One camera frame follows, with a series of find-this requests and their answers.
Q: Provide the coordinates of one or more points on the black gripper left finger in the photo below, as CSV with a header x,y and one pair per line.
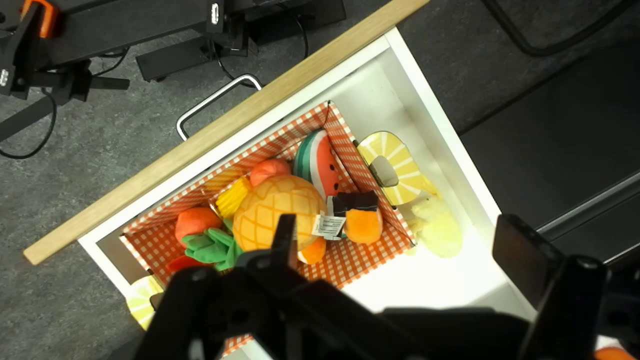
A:
x,y
203,309

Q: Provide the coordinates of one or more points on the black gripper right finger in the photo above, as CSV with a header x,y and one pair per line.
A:
x,y
564,291

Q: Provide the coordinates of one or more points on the white kitchen drawer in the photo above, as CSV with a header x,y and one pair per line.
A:
x,y
379,88

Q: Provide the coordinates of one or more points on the yellow toy pineapple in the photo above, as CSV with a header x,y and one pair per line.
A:
x,y
255,224

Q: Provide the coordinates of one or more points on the red toy tomato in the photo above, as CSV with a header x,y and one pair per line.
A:
x,y
195,220

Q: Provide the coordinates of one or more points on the yellow toy corn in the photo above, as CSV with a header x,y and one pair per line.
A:
x,y
231,198

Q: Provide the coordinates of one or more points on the orange toy fruit piece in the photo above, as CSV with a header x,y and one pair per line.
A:
x,y
362,219

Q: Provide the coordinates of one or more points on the yellow toy wedge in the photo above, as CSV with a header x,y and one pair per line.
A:
x,y
139,300

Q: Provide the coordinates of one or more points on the red checkered storage box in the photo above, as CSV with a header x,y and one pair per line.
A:
x,y
152,235

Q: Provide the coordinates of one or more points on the pale yellow toy slice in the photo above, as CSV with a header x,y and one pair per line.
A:
x,y
436,229

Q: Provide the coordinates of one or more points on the toy watermelon slice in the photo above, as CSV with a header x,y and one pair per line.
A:
x,y
319,164

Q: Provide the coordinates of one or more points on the yellow toy lemon slice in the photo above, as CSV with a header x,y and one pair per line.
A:
x,y
410,181

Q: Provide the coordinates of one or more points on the metal drawer handle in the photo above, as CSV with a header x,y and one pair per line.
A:
x,y
196,109

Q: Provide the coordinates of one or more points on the black camera tripod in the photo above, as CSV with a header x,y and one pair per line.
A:
x,y
50,45

